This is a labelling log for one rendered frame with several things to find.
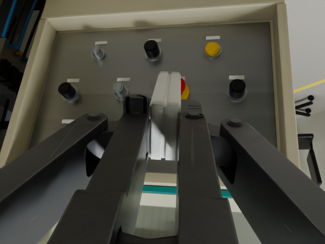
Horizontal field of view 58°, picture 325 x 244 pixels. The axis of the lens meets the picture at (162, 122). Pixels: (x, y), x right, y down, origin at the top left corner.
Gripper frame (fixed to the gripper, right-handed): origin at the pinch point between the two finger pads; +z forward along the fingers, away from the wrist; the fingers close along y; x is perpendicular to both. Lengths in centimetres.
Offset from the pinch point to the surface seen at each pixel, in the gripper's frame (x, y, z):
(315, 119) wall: -106, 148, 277
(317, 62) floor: -37, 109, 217
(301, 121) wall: -114, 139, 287
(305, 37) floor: -16, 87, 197
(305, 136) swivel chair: -104, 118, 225
